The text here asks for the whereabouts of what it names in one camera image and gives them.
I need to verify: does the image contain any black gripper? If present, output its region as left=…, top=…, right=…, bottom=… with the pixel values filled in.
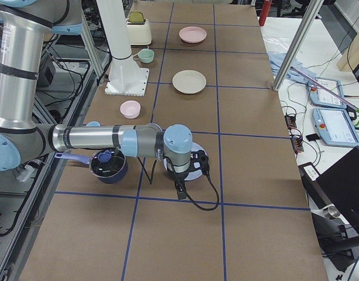
left=175, top=150, right=209, bottom=200

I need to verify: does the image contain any blue plate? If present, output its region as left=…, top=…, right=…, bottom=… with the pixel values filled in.
left=163, top=142, right=207, bottom=181

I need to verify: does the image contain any pink plate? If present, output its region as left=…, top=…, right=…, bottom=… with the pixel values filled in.
left=179, top=26, right=207, bottom=44

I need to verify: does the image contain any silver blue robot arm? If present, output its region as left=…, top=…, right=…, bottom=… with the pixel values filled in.
left=0, top=1, right=210, bottom=200

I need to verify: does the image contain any dark blue pot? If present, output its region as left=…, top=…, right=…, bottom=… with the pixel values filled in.
left=54, top=148, right=128, bottom=184

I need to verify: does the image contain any pink bowl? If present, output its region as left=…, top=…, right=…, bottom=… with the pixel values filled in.
left=119, top=100, right=141, bottom=119

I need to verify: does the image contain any cream plate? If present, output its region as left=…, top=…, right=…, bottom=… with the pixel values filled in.
left=172, top=70, right=207, bottom=94

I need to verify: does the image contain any small blue cup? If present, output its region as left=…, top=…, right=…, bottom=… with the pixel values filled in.
left=86, top=121, right=101, bottom=126

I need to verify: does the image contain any white power strip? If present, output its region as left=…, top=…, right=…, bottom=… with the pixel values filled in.
left=303, top=164, right=319, bottom=181

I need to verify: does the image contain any green cup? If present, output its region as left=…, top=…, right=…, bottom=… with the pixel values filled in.
left=134, top=49, right=155, bottom=64

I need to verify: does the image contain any silver metal cup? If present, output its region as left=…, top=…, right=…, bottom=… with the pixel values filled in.
left=323, top=205, right=340, bottom=220

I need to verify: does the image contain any light blue cloth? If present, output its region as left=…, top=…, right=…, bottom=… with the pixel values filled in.
left=268, top=52, right=317, bottom=85

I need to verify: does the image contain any cream toaster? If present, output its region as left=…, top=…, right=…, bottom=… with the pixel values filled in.
left=126, top=11, right=152, bottom=46

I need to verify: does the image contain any upper teach pendant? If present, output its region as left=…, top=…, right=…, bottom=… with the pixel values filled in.
left=307, top=77, right=346, bottom=109

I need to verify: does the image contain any teach pendant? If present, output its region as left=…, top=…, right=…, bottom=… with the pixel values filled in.
left=312, top=107, right=359, bottom=148
left=307, top=77, right=346, bottom=109

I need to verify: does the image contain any black laptop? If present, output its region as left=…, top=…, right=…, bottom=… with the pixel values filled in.
left=316, top=146, right=359, bottom=233

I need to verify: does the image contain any lower teach pendant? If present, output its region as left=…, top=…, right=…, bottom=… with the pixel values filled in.
left=312, top=107, right=359, bottom=148

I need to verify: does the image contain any purple grabber stick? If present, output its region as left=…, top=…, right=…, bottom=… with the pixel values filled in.
left=290, top=66, right=359, bottom=126

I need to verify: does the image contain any aluminium frame post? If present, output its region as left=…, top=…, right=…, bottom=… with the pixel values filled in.
left=272, top=0, right=323, bottom=91

